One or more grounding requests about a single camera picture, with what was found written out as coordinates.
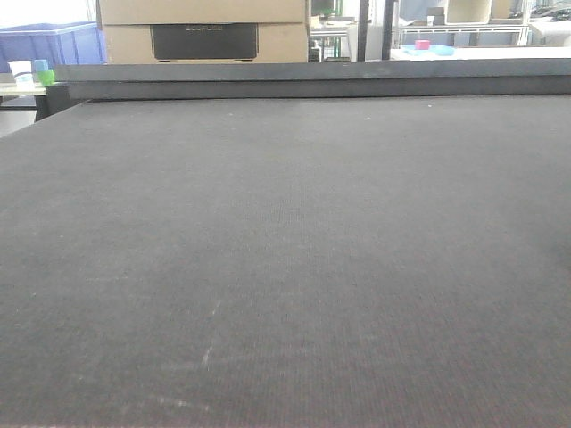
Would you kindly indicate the pink cube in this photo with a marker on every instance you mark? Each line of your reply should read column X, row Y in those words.
column 422, row 44

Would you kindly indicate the light blue tray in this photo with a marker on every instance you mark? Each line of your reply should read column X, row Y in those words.
column 437, row 50

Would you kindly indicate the large cardboard box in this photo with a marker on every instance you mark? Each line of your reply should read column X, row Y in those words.
column 209, row 32

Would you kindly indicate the blue plastic crate background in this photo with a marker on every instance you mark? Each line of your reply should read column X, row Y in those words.
column 73, row 43

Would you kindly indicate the green plastic cup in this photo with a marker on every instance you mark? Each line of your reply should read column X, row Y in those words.
column 46, row 77

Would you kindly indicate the light blue cup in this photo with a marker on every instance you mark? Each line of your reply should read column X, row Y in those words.
column 41, row 65

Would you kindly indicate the white paper cup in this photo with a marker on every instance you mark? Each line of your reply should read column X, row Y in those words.
column 22, row 74

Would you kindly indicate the aluminium frame shelf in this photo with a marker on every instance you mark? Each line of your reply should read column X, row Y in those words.
column 462, row 23

